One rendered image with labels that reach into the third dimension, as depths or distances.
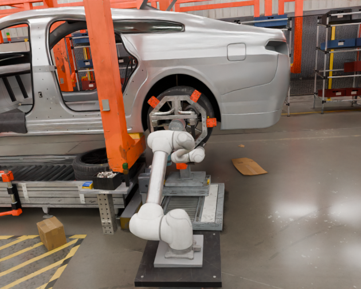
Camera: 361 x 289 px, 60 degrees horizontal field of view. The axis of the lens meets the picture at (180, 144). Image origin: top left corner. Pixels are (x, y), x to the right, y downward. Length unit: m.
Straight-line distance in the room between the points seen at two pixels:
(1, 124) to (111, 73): 1.71
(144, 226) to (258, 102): 1.67
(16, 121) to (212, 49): 2.24
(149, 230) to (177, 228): 0.18
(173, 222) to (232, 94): 1.54
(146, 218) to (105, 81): 1.23
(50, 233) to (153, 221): 1.20
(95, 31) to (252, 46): 1.35
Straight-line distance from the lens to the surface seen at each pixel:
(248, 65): 3.01
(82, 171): 3.29
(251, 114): 3.08
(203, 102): 3.00
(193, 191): 3.24
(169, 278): 1.96
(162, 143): 2.18
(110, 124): 2.76
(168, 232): 1.95
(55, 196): 3.40
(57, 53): 6.02
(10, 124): 3.91
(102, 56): 2.69
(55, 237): 2.98
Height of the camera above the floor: 1.56
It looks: 17 degrees down
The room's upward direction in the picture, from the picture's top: 5 degrees counter-clockwise
